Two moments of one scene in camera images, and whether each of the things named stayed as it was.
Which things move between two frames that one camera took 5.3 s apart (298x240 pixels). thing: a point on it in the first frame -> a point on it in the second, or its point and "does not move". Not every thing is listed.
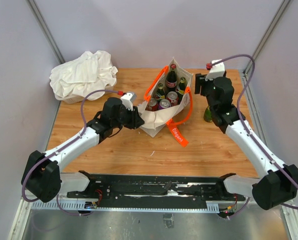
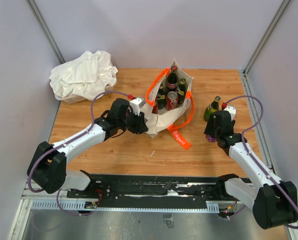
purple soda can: x=164 y=103 -> x=210 y=138
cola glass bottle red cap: x=171 y=79 does not move
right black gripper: x=201 y=83 -> x=209 y=128
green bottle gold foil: x=207 y=115 does not move
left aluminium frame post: x=45 y=29 does not move
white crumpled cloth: x=77 y=77 does not move
